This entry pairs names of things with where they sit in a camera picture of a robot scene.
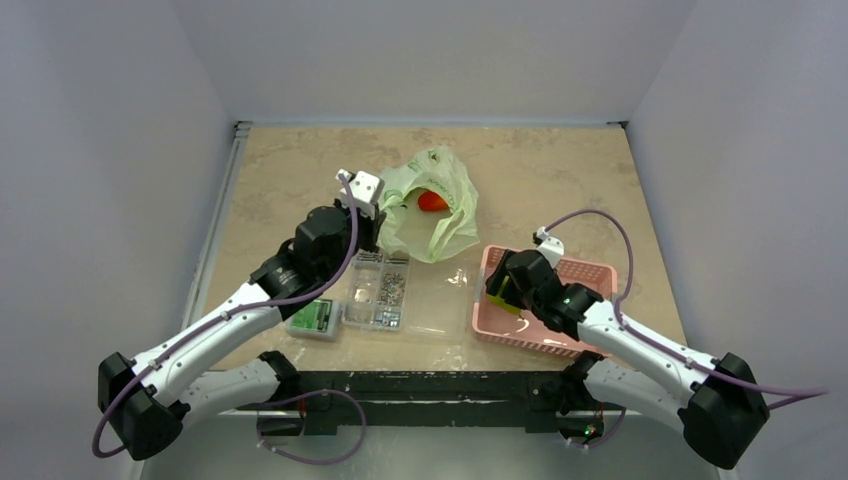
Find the pink plastic basket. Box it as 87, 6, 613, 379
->
471, 245, 618, 358

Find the light green plastic bag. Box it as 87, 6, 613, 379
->
378, 145, 480, 264

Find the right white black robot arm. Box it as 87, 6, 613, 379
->
484, 250, 770, 470

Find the aluminium front frame rail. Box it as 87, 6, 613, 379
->
136, 369, 722, 419

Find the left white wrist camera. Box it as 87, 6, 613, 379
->
336, 169, 385, 219

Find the yellow fake fruit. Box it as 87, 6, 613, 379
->
486, 276, 522, 316

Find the orange fake fruit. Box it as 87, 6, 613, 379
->
417, 190, 450, 213

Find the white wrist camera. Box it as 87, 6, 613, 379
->
336, 169, 385, 219
533, 226, 565, 268

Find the green white small box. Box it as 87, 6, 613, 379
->
285, 298, 342, 342

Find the clear plastic screw organizer box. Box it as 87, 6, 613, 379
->
342, 252, 476, 343

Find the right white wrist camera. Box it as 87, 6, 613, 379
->
533, 226, 565, 268

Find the aluminium left frame rail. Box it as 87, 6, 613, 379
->
180, 121, 254, 332

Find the aluminium frame rail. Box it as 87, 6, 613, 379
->
233, 118, 630, 130
180, 121, 254, 332
136, 369, 722, 419

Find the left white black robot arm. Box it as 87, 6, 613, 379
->
91, 198, 385, 460

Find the aluminium back frame rail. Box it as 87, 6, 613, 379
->
233, 118, 630, 130

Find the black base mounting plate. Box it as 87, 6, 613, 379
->
246, 371, 621, 441

